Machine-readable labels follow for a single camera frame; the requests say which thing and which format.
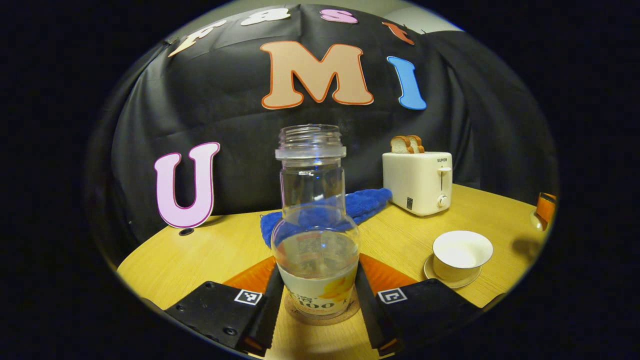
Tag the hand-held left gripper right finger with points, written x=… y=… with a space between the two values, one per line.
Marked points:
x=370 y=315

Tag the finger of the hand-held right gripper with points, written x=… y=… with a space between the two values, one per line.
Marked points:
x=546 y=207

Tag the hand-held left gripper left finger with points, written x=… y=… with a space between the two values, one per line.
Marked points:
x=270 y=315

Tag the cream teacup lid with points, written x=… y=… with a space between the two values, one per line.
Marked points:
x=536 y=221

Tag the round cork coaster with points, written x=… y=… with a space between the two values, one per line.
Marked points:
x=320 y=321

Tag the cream ceramic teacup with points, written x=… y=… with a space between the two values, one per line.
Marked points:
x=462 y=250

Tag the cream ceramic saucer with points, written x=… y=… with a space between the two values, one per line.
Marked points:
x=460 y=285

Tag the blue folded towel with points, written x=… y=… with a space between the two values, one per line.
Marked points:
x=370 y=202

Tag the cream toaster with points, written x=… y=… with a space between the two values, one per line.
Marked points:
x=415 y=182

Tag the toast slice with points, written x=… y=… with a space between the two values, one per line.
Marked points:
x=417 y=144
x=400 y=145

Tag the black backdrop cloth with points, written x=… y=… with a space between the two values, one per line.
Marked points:
x=240 y=135

